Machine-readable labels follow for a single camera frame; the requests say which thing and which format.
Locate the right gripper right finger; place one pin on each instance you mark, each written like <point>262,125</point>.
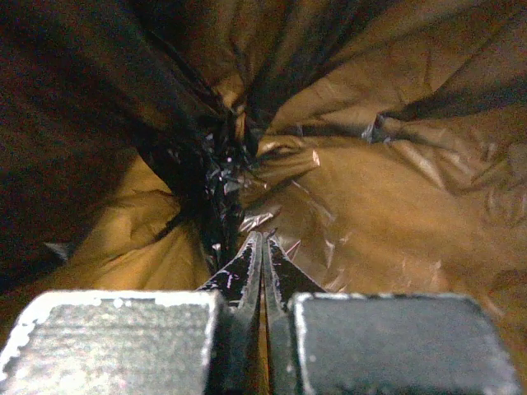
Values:
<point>281,280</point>

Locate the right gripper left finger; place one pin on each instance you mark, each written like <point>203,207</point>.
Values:
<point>234,368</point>

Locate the black trash bag roll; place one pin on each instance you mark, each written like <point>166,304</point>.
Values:
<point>416,109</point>

